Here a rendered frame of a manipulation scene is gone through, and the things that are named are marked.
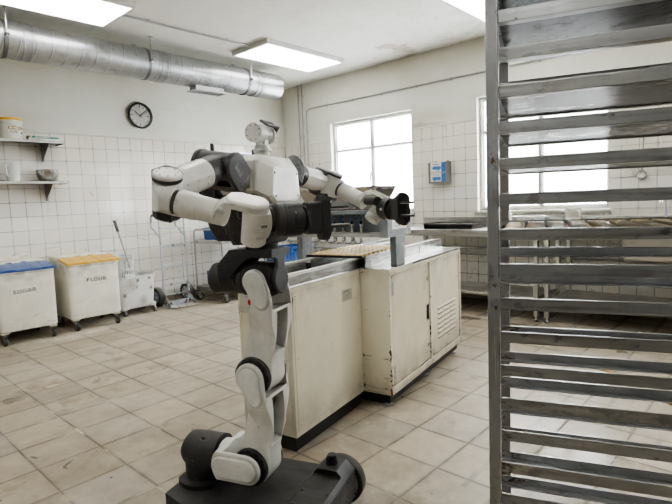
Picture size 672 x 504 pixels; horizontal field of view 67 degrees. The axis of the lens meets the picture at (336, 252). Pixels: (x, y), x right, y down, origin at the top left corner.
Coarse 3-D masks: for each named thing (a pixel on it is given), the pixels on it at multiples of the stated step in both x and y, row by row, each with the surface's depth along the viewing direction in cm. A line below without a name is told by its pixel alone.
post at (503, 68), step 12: (504, 72) 164; (504, 120) 166; (504, 156) 167; (504, 180) 168; (504, 192) 168; (504, 216) 169; (504, 240) 170; (504, 288) 172; (504, 312) 173; (504, 324) 173; (504, 348) 174; (504, 396) 176; (504, 420) 177; (504, 444) 178; (504, 492) 180
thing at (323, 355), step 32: (320, 288) 263; (352, 288) 292; (320, 320) 264; (352, 320) 293; (288, 352) 245; (320, 352) 265; (352, 352) 293; (320, 384) 265; (352, 384) 294; (288, 416) 250; (320, 416) 266; (288, 448) 256
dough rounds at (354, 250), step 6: (348, 246) 351; (354, 246) 349; (360, 246) 350; (366, 246) 345; (372, 246) 346; (378, 246) 344; (384, 246) 340; (318, 252) 318; (324, 252) 321; (330, 252) 316; (336, 252) 314; (342, 252) 318; (348, 252) 311; (354, 252) 310; (360, 252) 311; (366, 252) 308; (372, 252) 313; (378, 252) 318
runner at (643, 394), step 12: (504, 384) 175; (516, 384) 174; (528, 384) 172; (540, 384) 171; (552, 384) 169; (564, 384) 168; (576, 384) 166; (588, 384) 165; (600, 396) 162; (612, 396) 161; (624, 396) 160; (636, 396) 160; (648, 396) 159; (660, 396) 158
